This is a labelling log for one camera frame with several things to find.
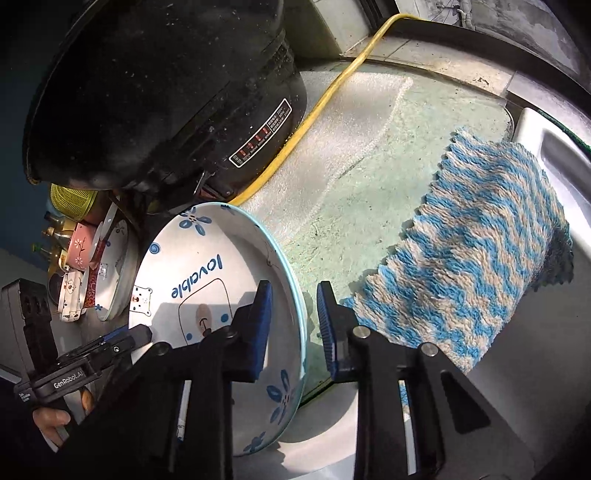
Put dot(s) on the blue beige striped cloth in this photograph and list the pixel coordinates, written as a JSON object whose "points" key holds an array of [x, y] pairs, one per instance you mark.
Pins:
{"points": [[466, 258]]}

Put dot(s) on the plain white plate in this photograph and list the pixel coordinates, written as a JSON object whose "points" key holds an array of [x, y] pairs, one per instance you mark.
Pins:
{"points": [[104, 230]]}

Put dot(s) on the person's left hand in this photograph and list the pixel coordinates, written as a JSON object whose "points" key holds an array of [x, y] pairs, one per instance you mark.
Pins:
{"points": [[51, 421]]}

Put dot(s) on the white foam sheet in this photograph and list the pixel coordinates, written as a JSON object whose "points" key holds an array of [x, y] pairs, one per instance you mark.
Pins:
{"points": [[369, 194]]}

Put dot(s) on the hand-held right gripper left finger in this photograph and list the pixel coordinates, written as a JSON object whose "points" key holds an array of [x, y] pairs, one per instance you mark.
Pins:
{"points": [[261, 323]]}

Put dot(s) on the yellow plastic basket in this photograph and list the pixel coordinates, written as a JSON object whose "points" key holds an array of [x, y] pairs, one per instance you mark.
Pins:
{"points": [[74, 199]]}

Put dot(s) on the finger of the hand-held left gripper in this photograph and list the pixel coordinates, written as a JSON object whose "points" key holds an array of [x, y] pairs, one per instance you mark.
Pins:
{"points": [[113, 334], [131, 340]]}

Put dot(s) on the large bear print bowl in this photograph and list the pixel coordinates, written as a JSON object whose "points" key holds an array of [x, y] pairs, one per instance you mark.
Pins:
{"points": [[117, 277]]}

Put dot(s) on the bear print plate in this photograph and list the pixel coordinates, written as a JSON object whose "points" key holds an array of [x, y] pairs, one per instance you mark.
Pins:
{"points": [[184, 258]]}

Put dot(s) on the black electric cooker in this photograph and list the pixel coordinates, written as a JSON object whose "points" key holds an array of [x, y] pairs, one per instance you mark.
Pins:
{"points": [[138, 92]]}

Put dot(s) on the small white bowl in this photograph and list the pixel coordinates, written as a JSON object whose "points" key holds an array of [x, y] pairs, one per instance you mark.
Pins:
{"points": [[71, 297]]}

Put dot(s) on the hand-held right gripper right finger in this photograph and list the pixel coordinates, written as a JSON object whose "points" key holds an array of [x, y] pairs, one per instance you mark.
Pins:
{"points": [[326, 332]]}

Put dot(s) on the pink floral bowl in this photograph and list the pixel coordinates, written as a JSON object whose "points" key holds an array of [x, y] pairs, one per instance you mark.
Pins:
{"points": [[82, 247]]}

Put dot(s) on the oily glass bottle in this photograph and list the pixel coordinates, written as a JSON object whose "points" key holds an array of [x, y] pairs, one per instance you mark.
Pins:
{"points": [[54, 235]]}

